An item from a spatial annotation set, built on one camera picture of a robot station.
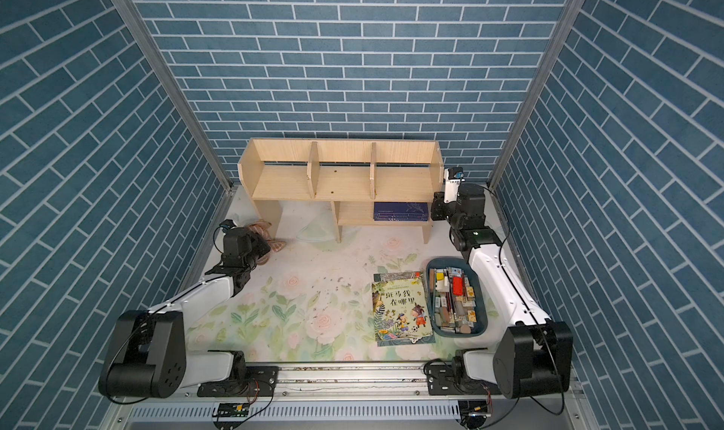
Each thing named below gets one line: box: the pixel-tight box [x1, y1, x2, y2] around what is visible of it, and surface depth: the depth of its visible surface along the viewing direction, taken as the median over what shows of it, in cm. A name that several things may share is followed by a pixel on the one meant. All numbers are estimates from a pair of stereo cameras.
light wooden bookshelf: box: [237, 137, 445, 245], surface depth 88 cm
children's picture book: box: [371, 271, 436, 348], surface depth 87 cm
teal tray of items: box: [426, 256, 489, 338], surface depth 88 cm
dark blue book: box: [373, 201, 428, 222], surface depth 95 cm
